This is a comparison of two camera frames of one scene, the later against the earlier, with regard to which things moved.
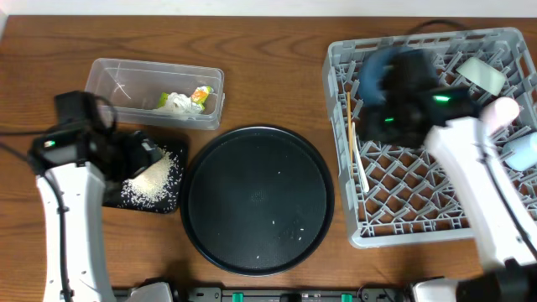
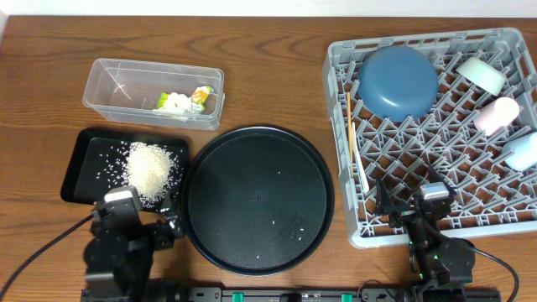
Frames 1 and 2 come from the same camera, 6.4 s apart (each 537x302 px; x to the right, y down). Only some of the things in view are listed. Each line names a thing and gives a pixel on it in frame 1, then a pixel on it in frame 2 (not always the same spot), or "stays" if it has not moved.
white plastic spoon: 362,169 stays
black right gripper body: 388,127 to 404,213
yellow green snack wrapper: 199,96 stays
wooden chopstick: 350,124 stays
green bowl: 486,75 stays
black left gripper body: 140,153 to 164,228
